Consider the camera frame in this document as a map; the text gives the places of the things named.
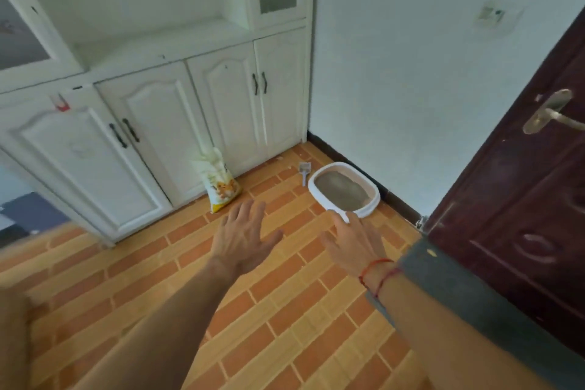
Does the red white sticker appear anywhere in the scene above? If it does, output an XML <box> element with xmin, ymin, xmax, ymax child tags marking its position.
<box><xmin>50</xmin><ymin>92</ymin><xmax>72</xmax><ymax>113</ymax></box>

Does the white wall socket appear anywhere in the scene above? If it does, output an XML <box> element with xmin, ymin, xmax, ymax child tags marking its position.
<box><xmin>475</xmin><ymin>1</ymin><xmax>508</xmax><ymax>29</ymax></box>

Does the white pink cat litter box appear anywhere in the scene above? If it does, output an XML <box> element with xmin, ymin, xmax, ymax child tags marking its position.
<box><xmin>307</xmin><ymin>162</ymin><xmax>381</xmax><ymax>220</ymax></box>

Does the person's left forearm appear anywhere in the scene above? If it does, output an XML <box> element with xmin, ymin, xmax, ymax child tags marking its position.
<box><xmin>73</xmin><ymin>261</ymin><xmax>238</xmax><ymax>390</ymax></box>

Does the red string bracelet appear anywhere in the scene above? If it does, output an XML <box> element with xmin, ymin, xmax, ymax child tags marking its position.
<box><xmin>358</xmin><ymin>258</ymin><xmax>403</xmax><ymax>299</ymax></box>

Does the person's right hand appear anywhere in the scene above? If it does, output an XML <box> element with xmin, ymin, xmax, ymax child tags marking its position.
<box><xmin>319</xmin><ymin>212</ymin><xmax>396</xmax><ymax>278</ymax></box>

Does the metal door lock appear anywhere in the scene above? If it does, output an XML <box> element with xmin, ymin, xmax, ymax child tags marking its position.
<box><xmin>522</xmin><ymin>88</ymin><xmax>585</xmax><ymax>135</ymax></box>

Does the person's left hand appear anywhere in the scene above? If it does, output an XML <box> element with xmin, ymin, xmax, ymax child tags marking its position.
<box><xmin>211</xmin><ymin>200</ymin><xmax>284</xmax><ymax>276</ymax></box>

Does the grey square board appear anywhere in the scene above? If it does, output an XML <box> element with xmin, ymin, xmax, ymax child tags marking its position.
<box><xmin>0</xmin><ymin>191</ymin><xmax>69</xmax><ymax>239</ymax></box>

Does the person's right forearm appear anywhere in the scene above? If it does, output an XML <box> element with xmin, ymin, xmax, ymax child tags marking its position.
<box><xmin>374</xmin><ymin>273</ymin><xmax>563</xmax><ymax>390</ymax></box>

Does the white yellow cat litter bag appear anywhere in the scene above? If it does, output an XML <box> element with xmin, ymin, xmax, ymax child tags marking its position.
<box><xmin>191</xmin><ymin>146</ymin><xmax>242</xmax><ymax>215</ymax></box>

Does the grey cat litter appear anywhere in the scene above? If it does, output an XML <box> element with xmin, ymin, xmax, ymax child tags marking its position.
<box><xmin>315</xmin><ymin>171</ymin><xmax>372</xmax><ymax>212</ymax></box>

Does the white wooden cabinet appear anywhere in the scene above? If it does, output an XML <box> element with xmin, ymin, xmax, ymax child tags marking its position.
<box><xmin>0</xmin><ymin>0</ymin><xmax>316</xmax><ymax>249</ymax></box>

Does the dark brown door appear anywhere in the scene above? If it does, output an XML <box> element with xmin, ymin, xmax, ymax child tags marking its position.
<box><xmin>422</xmin><ymin>5</ymin><xmax>585</xmax><ymax>358</ymax></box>

